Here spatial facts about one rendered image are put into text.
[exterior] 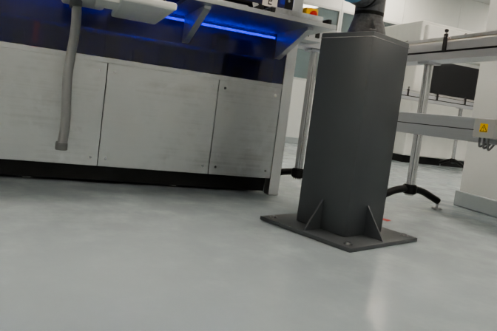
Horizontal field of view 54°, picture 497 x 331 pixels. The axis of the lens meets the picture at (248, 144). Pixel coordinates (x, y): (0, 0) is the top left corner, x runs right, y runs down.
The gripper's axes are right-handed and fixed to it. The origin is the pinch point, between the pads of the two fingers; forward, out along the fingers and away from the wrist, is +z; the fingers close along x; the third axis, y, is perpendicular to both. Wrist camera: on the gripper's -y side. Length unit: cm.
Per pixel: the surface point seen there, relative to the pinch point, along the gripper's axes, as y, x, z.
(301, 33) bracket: 38.3, -7.7, 10.8
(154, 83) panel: -23, 21, 42
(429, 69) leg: 126, 3, 14
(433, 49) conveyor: 121, -4, 5
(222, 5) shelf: -5.7, -19.7, 8.3
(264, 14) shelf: 13.5, -19.7, 8.3
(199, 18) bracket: -11.1, -5.4, 12.3
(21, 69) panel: -81, 21, 44
